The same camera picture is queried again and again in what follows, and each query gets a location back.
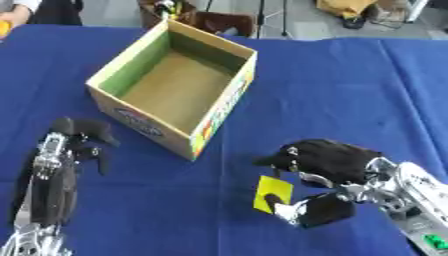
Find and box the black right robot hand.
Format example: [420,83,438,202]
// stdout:
[252,138,387,230]

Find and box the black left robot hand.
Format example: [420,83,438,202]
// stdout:
[7,116,123,231]

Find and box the yellow block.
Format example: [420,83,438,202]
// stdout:
[252,175,296,215]

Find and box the yellow round object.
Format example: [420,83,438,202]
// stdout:
[0,19,14,38]

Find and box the tan cardboard box green inside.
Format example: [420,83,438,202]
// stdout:
[84,18,259,162]

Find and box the yellow bag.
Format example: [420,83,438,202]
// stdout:
[315,0,378,20]

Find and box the black tripod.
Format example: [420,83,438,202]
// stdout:
[253,0,296,40]

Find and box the person's hand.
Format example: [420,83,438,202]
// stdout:
[0,4,34,32]

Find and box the person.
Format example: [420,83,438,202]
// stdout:
[0,0,84,27]

